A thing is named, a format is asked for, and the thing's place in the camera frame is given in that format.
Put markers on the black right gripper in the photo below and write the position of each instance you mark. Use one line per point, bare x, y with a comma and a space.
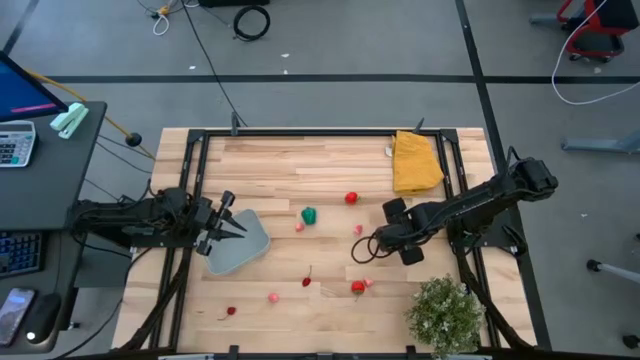
405, 230

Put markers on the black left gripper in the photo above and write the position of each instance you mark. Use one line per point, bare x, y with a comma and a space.
207, 215

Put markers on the grey plastic tupperware container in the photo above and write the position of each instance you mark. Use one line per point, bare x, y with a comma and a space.
242, 250

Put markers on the small pink toy produce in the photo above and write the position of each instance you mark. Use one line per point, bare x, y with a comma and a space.
299, 227
358, 230
273, 298
368, 282

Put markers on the green toy bell pepper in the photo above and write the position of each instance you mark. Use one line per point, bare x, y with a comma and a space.
309, 215

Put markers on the dark red toy cherry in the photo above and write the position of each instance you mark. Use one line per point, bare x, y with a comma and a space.
306, 281
231, 311

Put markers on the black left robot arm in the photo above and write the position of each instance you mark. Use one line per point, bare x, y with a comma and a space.
125, 215

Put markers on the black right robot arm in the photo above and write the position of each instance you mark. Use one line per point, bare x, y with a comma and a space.
490, 195

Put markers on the folded yellow cloth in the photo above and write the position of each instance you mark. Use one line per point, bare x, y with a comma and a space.
415, 165

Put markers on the white cloth tag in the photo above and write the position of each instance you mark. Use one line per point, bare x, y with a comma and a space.
388, 151

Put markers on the small green potted plant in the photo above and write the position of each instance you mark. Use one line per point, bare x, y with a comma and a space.
445, 317

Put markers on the black ball knob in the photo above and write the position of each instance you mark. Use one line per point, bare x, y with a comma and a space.
133, 139

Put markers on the black side desk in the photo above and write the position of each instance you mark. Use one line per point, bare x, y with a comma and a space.
50, 180

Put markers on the mint green stapler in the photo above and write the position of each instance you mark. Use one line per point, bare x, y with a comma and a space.
70, 120

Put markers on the black computer mouse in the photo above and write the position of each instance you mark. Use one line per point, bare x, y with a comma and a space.
42, 317

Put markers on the black computer keyboard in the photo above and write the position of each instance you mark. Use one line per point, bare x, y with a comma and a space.
17, 252

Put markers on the grey chair base leg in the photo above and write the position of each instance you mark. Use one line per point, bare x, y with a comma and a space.
600, 145

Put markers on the grey leg with black caster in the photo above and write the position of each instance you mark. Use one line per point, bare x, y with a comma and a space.
615, 271

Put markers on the grey desk calculator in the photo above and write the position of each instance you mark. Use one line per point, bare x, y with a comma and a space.
15, 145

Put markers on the smartphone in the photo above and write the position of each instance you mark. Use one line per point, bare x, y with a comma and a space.
15, 315

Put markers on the computer monitor blue screen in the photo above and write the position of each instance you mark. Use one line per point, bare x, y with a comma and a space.
20, 95

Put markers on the black metal table frame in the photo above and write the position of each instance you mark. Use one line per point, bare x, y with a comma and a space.
320, 133

